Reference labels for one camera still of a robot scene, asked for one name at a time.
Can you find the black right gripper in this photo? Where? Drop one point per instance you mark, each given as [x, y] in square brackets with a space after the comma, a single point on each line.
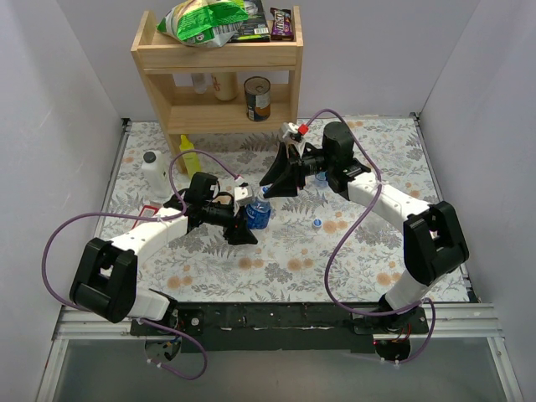
[300, 166]

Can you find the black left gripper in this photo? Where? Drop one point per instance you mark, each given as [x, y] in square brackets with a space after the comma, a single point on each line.
[233, 224]

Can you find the blue label water bottle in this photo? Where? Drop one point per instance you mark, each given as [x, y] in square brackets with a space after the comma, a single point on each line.
[321, 179]
[258, 212]

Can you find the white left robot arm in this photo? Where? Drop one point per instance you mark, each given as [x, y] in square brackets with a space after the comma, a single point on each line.
[105, 282]

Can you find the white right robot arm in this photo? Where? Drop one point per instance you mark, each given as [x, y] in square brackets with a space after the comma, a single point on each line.
[433, 242]

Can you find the yellow squeeze bottle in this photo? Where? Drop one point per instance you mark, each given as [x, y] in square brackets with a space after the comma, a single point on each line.
[190, 158]

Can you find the white bottle black cap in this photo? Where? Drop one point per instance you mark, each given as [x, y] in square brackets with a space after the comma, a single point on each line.
[155, 171]

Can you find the beige cylinder bottle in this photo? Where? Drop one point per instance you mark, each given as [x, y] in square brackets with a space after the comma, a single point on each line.
[225, 85]

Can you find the floral tablecloth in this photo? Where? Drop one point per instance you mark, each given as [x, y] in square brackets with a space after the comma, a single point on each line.
[289, 260]

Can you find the tin can with label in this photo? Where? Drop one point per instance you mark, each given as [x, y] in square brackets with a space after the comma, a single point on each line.
[258, 98]

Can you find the red rectangular box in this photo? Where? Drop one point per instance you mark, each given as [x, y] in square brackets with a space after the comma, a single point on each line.
[148, 212]

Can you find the wooden shelf rack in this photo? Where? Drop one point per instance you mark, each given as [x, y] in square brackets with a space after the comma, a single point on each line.
[165, 67]

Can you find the black snack box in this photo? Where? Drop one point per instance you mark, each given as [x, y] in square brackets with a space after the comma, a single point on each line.
[255, 28]

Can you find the brown candy bar pack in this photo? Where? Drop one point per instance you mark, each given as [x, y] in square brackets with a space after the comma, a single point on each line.
[282, 24]

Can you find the green chip bag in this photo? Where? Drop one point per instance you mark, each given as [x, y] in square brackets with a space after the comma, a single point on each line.
[209, 24]

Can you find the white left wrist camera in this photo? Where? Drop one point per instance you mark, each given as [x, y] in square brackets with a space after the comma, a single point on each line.
[242, 193]

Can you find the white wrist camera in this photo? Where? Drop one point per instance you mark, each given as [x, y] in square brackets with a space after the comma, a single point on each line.
[292, 135]
[242, 193]

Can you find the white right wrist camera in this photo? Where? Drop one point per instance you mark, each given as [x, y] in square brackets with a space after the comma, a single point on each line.
[292, 135]

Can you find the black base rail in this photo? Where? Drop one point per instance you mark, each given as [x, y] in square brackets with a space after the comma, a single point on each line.
[289, 326]

